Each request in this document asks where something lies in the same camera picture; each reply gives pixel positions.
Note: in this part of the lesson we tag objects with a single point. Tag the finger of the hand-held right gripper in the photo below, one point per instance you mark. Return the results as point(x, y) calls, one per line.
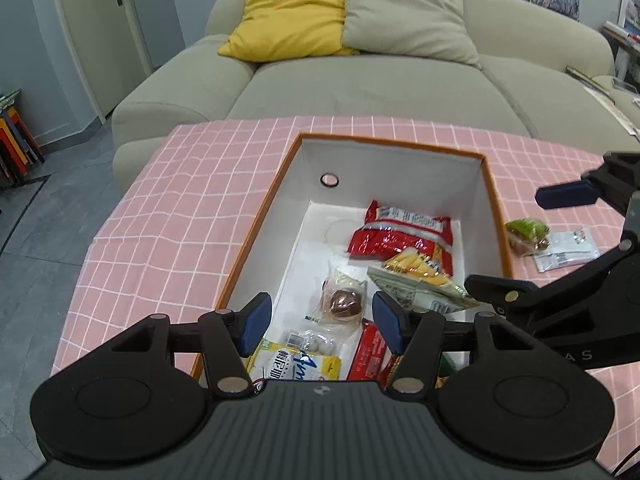
point(565, 195)
point(495, 287)

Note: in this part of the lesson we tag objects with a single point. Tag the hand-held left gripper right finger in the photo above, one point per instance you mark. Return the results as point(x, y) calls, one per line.
point(386, 321)

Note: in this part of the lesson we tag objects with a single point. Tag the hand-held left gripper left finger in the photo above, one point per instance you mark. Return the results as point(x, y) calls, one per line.
point(257, 322)

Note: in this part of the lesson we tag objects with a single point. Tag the long red snack bar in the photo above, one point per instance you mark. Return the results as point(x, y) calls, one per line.
point(367, 355)

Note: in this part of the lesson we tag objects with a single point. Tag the red and yellow snack packet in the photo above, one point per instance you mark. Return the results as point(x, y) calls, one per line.
point(386, 367)

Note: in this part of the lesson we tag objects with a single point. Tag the brown pastry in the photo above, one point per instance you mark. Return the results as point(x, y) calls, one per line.
point(341, 302)

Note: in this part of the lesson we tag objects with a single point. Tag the green pastry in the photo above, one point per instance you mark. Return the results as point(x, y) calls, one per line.
point(525, 230)

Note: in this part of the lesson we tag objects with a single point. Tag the yellow and green snack packet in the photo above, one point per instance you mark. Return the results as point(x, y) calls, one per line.
point(425, 280)

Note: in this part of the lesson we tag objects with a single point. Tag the small white snack packet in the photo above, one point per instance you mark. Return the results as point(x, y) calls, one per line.
point(565, 252)

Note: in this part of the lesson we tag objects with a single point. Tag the white candy packet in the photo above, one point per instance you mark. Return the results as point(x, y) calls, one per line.
point(312, 344)

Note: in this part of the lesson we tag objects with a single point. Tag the yellow and white snack packet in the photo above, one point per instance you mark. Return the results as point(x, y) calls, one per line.
point(300, 365)

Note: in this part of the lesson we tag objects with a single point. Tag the green snack tube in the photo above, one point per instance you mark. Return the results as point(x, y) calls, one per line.
point(445, 366)

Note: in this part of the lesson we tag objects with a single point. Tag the large red snack packet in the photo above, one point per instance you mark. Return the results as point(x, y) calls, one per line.
point(395, 242)

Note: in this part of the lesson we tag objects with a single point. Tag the orange box with white inside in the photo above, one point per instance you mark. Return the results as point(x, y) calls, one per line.
point(415, 175)

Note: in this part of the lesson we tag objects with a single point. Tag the open magazine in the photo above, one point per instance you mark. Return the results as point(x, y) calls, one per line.
point(615, 110)

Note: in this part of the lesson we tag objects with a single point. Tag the dark book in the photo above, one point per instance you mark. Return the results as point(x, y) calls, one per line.
point(587, 77)

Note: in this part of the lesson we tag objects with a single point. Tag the pink checkered tablecloth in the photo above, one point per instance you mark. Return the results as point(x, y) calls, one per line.
point(200, 200)

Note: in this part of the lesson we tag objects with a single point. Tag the white desk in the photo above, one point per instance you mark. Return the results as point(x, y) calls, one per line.
point(622, 55)

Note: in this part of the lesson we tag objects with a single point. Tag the white desk shelf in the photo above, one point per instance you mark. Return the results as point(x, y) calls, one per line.
point(631, 5)

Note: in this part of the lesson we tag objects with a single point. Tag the beige sofa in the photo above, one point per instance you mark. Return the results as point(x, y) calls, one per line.
point(375, 90)

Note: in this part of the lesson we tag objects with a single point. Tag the beige pillow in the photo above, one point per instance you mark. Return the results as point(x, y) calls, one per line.
point(405, 15)

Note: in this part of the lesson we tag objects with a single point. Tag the stack of colourful stools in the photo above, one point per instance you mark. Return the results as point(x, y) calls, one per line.
point(17, 140)

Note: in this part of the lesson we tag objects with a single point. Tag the yellow pillow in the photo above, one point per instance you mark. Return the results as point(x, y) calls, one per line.
point(290, 15)

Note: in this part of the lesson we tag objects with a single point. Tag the white door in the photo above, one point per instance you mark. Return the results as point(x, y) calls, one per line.
point(100, 25)

